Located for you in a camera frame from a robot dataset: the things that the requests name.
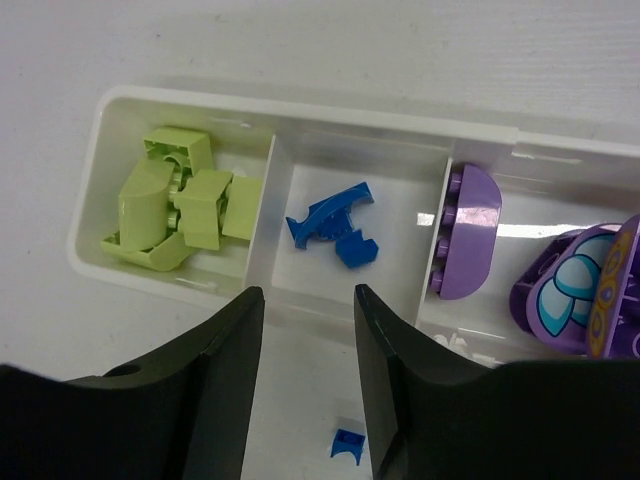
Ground light green lego brick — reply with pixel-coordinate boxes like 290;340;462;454
222;176;263;241

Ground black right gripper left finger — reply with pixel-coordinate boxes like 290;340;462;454
1;286;265;479

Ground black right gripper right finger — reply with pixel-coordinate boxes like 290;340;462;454
354;284;639;479

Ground green curved lego brick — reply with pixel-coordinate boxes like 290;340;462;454
100;159;195;272

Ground white three-compartment tray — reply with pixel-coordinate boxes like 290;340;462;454
68;87;639;365

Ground purple lego piece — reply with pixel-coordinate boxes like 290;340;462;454
428;164;502;300

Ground purple printed lego brick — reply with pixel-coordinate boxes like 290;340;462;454
509;215;639;359

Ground small blue lego piece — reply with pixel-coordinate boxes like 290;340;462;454
329;428;366;466

